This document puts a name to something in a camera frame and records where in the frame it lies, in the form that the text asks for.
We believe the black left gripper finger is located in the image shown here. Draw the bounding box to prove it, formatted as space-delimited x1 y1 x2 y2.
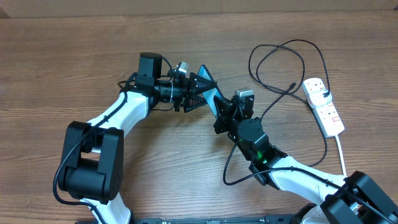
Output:
188 72 217 96
183 95 207 113

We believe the Samsung Galaxy smartphone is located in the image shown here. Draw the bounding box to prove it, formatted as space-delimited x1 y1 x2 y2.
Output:
197 65 223 119

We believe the black USB charging cable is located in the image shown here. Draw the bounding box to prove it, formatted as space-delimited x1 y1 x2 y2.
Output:
248 39 332 168

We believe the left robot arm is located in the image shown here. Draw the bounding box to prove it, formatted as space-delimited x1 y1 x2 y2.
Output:
52 52 217 223

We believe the white charger plug adapter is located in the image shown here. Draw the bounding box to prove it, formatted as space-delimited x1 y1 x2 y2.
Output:
307 89 333 108

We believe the white power strip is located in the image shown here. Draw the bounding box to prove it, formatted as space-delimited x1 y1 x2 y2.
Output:
302 78 345 138

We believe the cardboard backdrop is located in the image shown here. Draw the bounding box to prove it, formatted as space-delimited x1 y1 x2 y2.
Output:
1 0 397 19

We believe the white power strip cord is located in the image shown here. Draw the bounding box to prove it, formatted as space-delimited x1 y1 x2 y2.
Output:
334 134 348 177

